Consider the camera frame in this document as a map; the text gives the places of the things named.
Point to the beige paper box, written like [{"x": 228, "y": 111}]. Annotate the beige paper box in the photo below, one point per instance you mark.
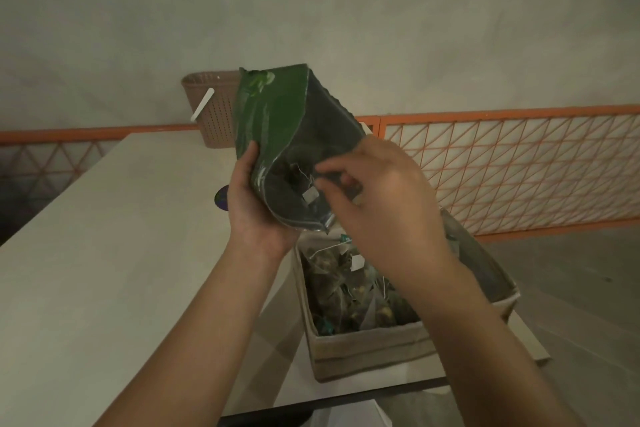
[{"x": 370, "y": 351}]

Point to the orange mesh fence panel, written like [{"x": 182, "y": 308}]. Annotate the orange mesh fence panel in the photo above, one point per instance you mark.
[
  {"x": 540, "y": 171},
  {"x": 50, "y": 161}
]

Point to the person's right hand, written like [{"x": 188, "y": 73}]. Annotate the person's right hand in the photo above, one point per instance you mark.
[{"x": 395, "y": 211}]

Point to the brown plastic basket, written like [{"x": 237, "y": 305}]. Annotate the brown plastic basket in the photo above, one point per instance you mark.
[{"x": 215, "y": 111}]

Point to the green foil pouch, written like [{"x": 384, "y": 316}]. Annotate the green foil pouch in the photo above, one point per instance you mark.
[{"x": 272, "y": 111}]

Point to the person's left forearm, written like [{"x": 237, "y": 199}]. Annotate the person's left forearm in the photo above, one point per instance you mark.
[{"x": 190, "y": 351}]

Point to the person's left hand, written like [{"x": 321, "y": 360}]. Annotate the person's left hand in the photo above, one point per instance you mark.
[{"x": 250, "y": 221}]

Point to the white tag pyramid tea bag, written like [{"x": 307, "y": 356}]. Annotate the white tag pyramid tea bag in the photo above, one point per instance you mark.
[{"x": 310, "y": 195}]

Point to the black table base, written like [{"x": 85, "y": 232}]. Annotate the black table base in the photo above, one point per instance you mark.
[{"x": 265, "y": 420}]

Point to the round purple sticker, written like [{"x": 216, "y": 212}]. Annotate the round purple sticker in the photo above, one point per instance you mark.
[{"x": 221, "y": 197}]

